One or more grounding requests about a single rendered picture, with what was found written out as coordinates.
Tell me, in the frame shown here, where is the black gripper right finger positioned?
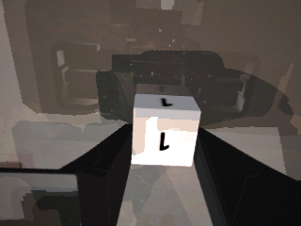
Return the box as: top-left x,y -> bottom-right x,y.
193,127 -> 301,226

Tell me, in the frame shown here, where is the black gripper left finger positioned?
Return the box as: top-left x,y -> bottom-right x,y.
0,123 -> 133,226

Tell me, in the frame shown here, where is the white block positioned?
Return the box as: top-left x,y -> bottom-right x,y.
132,93 -> 201,166

